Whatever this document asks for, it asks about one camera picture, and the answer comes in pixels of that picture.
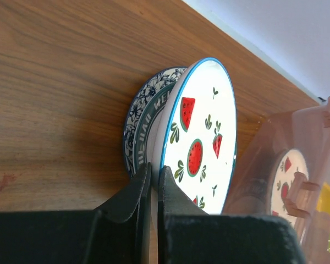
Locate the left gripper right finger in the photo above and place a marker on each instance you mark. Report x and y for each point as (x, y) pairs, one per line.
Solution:
(186, 234)

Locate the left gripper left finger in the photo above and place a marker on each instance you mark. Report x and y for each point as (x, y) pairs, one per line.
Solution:
(117, 231)

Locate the watermelon plate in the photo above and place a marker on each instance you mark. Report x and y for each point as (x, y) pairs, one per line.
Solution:
(289, 162)
(197, 135)

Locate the pink translucent plastic bin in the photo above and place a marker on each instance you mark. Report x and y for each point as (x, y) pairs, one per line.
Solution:
(307, 130)

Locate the blue floral plate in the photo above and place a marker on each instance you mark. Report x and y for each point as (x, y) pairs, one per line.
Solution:
(143, 116)

